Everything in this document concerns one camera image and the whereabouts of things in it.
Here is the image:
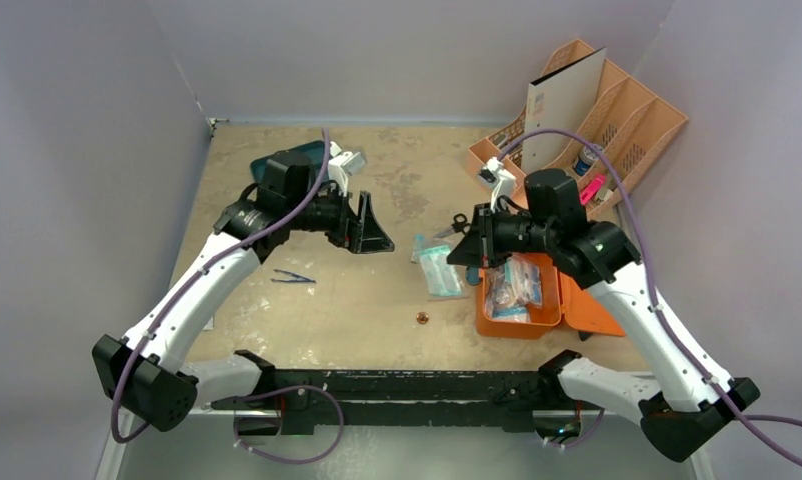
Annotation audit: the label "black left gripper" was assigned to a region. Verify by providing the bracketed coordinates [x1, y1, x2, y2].
[286, 182, 392, 253]

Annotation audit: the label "black handled bandage scissors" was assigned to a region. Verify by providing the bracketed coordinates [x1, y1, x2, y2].
[433, 213, 470, 239]

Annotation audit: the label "white gloves bag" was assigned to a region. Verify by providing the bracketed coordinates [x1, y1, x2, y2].
[484, 264, 530, 324]

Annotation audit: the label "teal sachet strip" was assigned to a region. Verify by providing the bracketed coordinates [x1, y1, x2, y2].
[411, 234, 428, 264]

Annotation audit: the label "alcohol wipes bag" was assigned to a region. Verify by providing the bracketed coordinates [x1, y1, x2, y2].
[504, 256, 543, 307]

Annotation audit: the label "blue plastic tweezers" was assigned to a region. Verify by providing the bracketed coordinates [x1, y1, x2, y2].
[271, 269, 316, 284]

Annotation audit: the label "teal plastic tray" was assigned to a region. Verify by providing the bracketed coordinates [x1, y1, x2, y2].
[249, 140, 325, 185]

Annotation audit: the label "adhesive bandages bag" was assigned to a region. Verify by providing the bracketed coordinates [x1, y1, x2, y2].
[413, 244, 465, 299]

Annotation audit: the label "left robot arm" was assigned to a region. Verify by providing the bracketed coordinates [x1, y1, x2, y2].
[92, 150, 395, 432]

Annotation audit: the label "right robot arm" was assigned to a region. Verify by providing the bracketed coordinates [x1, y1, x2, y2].
[447, 169, 760, 462]

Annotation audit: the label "orange medicine kit box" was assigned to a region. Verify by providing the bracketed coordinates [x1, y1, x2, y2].
[475, 254, 625, 340]

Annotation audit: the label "pink marker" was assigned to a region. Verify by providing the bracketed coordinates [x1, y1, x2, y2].
[579, 174, 606, 206]

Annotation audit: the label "peach desk organizer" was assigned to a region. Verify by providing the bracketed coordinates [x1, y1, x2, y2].
[463, 39, 689, 220]

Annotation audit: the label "white binder folder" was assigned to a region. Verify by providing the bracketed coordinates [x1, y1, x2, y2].
[521, 48, 607, 173]

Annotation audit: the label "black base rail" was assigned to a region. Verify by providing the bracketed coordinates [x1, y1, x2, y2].
[212, 369, 597, 437]

